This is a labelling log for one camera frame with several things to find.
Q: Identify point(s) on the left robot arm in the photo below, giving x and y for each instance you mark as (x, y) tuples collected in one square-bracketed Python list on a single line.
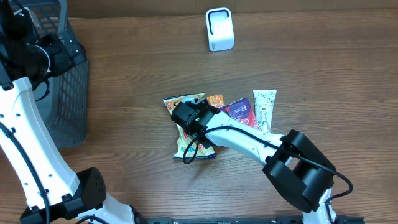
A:
[(51, 188)]

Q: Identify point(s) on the white barcode scanner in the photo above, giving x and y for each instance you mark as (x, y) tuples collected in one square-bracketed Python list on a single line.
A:
[(219, 25)]

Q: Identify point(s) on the orange tissue pack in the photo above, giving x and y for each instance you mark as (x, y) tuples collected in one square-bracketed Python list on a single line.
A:
[(216, 100)]

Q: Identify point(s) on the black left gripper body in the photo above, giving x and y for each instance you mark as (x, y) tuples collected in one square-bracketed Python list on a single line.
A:
[(60, 60)]

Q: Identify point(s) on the white Pantene tube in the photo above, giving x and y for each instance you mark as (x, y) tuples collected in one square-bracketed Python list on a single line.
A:
[(264, 105)]

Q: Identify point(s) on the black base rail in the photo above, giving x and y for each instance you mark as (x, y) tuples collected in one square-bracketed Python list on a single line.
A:
[(278, 220)]

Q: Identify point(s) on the red purple pad package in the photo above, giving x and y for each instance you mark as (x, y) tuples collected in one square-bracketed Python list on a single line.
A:
[(242, 112)]

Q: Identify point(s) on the grey plastic shopping basket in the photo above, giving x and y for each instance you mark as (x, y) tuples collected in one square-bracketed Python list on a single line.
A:
[(64, 110)]

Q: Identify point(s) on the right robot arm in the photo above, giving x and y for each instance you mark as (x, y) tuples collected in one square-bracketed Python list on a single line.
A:
[(296, 168)]

